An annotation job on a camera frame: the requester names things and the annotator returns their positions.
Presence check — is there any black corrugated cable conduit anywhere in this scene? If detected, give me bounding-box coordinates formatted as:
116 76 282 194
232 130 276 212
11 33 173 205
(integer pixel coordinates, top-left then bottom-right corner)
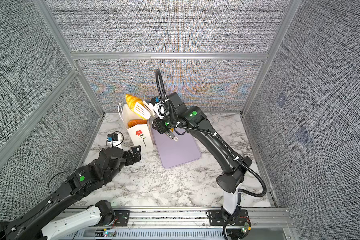
155 69 267 240

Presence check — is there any lilac plastic tray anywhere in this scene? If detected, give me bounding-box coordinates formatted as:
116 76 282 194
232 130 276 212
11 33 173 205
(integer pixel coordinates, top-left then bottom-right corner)
152 129 202 169

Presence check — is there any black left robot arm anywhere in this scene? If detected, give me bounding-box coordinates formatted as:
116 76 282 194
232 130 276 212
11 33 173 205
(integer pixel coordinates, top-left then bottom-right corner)
0 146 141 240

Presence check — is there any orange triangular pastry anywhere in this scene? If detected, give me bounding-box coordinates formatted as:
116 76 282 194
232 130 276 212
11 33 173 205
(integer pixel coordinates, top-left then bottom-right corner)
128 119 147 128

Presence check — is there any striped croissant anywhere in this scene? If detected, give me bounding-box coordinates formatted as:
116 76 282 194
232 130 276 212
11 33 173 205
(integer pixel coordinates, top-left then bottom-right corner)
125 94 147 120

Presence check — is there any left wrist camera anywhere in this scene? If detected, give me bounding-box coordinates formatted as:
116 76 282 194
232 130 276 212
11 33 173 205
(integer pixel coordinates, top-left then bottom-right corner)
106 132 123 147

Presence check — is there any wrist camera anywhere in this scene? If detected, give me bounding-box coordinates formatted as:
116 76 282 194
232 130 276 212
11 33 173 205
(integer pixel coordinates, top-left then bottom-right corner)
106 132 123 147
149 97 167 119

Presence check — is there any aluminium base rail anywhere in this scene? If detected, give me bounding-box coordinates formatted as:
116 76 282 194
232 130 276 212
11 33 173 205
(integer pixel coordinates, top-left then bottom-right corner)
41 206 298 240

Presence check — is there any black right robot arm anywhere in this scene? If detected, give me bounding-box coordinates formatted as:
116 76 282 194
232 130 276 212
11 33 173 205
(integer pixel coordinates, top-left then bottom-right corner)
152 104 252 216

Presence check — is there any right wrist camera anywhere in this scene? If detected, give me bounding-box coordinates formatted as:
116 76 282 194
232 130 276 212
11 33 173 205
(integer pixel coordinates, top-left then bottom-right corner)
149 97 167 119

